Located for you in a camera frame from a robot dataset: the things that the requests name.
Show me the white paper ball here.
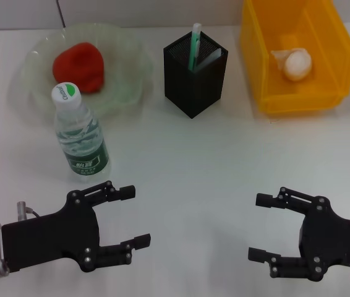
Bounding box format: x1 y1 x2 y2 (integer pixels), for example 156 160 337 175
270 48 314 82

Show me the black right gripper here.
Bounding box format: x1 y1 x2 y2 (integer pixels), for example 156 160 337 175
248 186 350 282

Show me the yellow plastic bin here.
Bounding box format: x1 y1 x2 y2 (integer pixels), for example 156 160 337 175
239 0 350 117

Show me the red orange fruit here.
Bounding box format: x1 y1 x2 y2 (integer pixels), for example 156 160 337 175
53 42 105 94

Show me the grey marker pen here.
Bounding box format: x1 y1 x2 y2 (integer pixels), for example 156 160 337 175
197 48 224 68

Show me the left wrist cable with plug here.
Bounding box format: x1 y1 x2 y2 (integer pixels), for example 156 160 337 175
16 200 41 221

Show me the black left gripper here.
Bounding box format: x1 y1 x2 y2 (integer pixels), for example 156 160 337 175
1 180 152 273

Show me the black mesh pen holder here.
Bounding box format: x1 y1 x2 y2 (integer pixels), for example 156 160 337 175
163 28 229 119

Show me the clear water bottle green label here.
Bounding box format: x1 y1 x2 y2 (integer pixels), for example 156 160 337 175
51 82 111 183

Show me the green utility knife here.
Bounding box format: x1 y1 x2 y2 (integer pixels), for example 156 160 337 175
188 22 202 72

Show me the pale green glass fruit plate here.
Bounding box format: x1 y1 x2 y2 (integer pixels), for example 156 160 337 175
23 23 155 118

